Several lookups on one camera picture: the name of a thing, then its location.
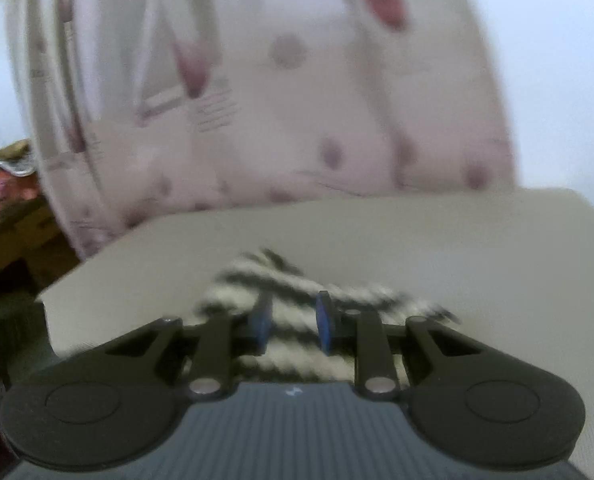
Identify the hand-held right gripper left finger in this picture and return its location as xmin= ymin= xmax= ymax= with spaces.
xmin=104 ymin=292 xmax=275 ymax=402

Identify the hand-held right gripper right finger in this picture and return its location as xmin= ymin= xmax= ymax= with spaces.
xmin=316 ymin=290 xmax=478 ymax=402

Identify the black and white knit garment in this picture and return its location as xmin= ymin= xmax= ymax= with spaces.
xmin=192 ymin=247 xmax=462 ymax=386

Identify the white pink-spotted cloth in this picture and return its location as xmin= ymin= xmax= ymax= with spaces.
xmin=4 ymin=0 xmax=518 ymax=262

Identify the brown wooden furniture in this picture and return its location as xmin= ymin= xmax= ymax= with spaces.
xmin=0 ymin=200 xmax=84 ymax=292

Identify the colourful toy figure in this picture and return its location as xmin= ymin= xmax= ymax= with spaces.
xmin=0 ymin=139 xmax=42 ymax=217

